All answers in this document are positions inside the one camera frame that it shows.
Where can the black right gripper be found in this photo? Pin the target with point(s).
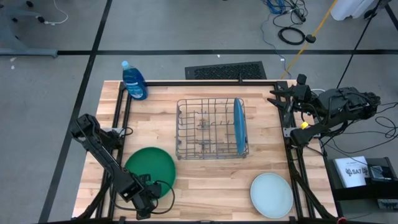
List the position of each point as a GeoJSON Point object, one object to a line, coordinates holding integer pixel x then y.
{"type": "Point", "coordinates": [301, 93]}

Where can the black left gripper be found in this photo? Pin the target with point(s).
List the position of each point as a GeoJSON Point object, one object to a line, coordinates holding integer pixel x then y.
{"type": "Point", "coordinates": [154, 190]}

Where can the dark green plate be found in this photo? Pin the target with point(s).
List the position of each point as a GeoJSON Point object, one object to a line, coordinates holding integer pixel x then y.
{"type": "Point", "coordinates": [146, 165]}

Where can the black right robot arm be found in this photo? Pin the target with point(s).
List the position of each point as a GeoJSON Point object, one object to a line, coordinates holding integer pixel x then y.
{"type": "Point", "coordinates": [342, 102]}

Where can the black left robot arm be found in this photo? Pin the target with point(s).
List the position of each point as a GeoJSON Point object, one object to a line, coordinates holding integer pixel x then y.
{"type": "Point", "coordinates": [102, 155]}

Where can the black floor vent grate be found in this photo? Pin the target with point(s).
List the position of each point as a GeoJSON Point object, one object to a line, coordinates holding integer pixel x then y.
{"type": "Point", "coordinates": [227, 71]}

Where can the black power strip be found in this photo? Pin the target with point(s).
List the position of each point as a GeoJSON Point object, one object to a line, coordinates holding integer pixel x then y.
{"type": "Point", "coordinates": [300, 15]}

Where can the blue dish soap bottle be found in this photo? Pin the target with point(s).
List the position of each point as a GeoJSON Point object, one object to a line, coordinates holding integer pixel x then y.
{"type": "Point", "coordinates": [134, 82]}

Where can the pale blue plate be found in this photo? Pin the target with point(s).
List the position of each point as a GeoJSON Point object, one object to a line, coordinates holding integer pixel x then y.
{"type": "Point", "coordinates": [271, 196]}

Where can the white SA7 booklet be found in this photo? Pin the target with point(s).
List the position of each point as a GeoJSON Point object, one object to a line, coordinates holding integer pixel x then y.
{"type": "Point", "coordinates": [351, 171]}

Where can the white trash bin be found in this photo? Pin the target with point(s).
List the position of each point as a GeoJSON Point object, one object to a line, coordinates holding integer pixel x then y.
{"type": "Point", "coordinates": [348, 9]}

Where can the black device on cart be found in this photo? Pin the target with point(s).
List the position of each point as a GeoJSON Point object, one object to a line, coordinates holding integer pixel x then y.
{"type": "Point", "coordinates": [377, 172]}

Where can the black side cart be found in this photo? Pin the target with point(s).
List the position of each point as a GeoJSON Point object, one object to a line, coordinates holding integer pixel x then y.
{"type": "Point", "coordinates": [357, 194]}

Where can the red knob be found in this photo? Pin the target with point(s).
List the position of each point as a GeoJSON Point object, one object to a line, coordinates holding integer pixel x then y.
{"type": "Point", "coordinates": [342, 221]}

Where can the grey ribbed device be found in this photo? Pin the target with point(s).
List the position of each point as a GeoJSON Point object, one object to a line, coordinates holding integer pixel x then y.
{"type": "Point", "coordinates": [388, 204]}

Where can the grey metal table base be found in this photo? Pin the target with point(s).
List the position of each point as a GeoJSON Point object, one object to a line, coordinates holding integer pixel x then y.
{"type": "Point", "coordinates": [9, 34]}

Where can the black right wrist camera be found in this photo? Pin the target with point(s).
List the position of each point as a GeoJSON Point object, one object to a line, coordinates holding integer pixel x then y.
{"type": "Point", "coordinates": [301, 79]}

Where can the black aluminium table frame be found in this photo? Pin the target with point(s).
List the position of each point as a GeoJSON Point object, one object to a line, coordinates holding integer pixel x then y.
{"type": "Point", "coordinates": [202, 83]}

